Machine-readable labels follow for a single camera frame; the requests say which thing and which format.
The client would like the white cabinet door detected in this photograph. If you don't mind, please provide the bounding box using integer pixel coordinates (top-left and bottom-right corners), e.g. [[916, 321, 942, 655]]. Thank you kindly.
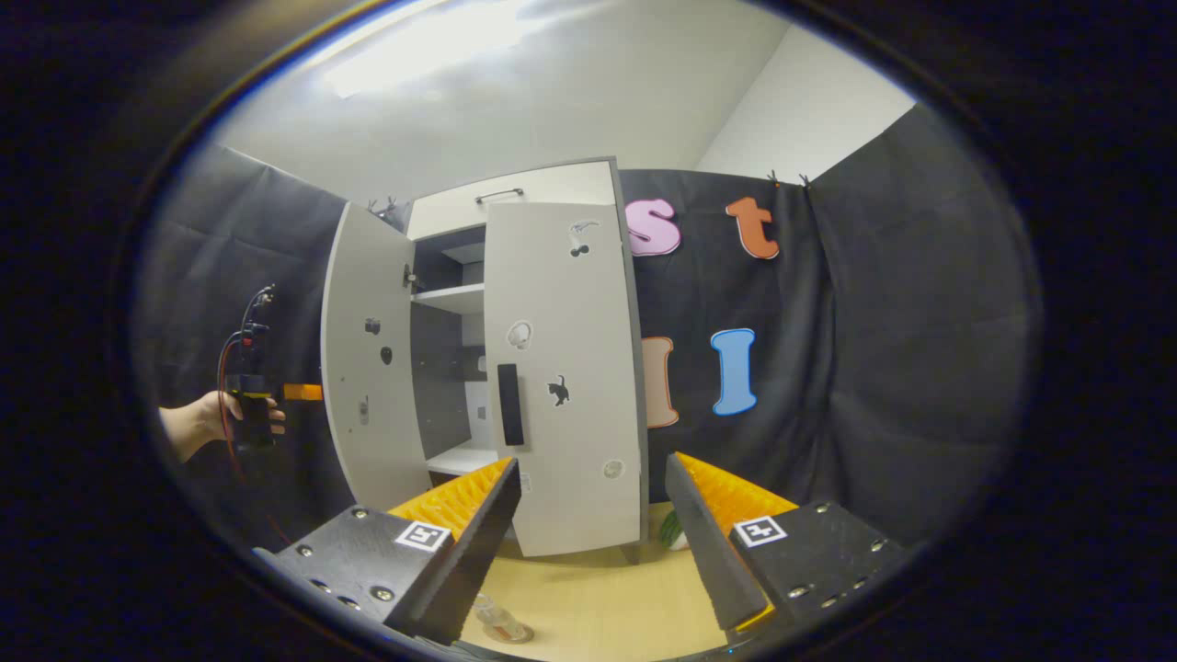
[[483, 198, 645, 559], [320, 202, 433, 513]]

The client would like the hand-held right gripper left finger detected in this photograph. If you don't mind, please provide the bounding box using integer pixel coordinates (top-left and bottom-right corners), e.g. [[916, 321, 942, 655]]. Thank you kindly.
[[253, 457, 523, 646]]

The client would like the white cabinet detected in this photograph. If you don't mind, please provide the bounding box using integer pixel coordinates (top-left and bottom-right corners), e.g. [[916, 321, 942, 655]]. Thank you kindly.
[[320, 158, 649, 564]]

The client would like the white cabinet drawer front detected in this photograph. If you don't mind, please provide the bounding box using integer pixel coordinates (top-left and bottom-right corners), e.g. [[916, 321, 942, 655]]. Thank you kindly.
[[407, 161, 617, 242]]

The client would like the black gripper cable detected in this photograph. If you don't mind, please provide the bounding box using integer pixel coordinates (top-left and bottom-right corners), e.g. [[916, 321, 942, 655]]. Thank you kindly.
[[241, 285, 277, 373]]

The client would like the black door handle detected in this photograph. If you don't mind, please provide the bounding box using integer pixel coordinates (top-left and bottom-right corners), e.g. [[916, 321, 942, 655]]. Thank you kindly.
[[497, 363, 525, 447]]

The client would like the black backdrop cloth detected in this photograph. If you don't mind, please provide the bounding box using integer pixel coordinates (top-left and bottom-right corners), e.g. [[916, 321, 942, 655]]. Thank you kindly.
[[138, 101, 1040, 553]]

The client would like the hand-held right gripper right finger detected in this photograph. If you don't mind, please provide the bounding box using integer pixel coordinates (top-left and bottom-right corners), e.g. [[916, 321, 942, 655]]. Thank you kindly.
[[664, 451, 911, 645]]

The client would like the clear glass bottle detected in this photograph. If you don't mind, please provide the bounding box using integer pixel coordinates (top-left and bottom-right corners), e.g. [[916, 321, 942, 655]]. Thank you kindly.
[[472, 593, 534, 645]]

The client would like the white cabinet shelf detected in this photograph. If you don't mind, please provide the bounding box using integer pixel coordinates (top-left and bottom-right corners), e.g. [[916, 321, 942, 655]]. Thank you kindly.
[[411, 283, 486, 315], [426, 441, 502, 477]]

